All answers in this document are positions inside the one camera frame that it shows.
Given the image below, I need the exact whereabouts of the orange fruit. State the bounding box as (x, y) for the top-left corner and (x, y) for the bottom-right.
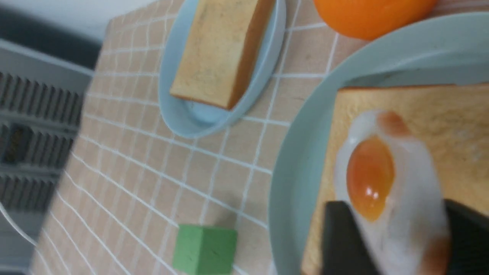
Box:
(314, 0), (438, 40)

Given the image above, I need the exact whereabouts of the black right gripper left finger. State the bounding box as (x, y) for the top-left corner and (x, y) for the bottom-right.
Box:
(320, 201), (379, 275)

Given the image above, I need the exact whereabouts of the fried egg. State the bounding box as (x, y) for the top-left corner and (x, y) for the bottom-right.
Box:
(333, 110), (451, 275)

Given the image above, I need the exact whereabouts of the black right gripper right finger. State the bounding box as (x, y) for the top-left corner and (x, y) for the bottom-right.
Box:
(445, 199), (489, 275)

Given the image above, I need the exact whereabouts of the checkered peach tablecloth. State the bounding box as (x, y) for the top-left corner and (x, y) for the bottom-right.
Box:
(29, 0), (489, 275)

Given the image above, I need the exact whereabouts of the toast slice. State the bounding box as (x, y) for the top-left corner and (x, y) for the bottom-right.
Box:
(301, 84), (489, 275)
(170, 0), (275, 110)

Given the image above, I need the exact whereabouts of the teal green plate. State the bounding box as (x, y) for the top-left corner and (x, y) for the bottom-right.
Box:
(268, 11), (489, 275)

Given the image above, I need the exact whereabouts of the green foam cube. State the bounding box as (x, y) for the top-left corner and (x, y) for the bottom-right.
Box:
(172, 223), (238, 275)

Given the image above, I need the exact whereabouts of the light blue plate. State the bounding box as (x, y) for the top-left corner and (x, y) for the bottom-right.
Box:
(158, 0), (287, 139)

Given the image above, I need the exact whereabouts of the grey slatted background equipment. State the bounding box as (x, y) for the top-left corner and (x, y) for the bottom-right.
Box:
(0, 39), (93, 275)

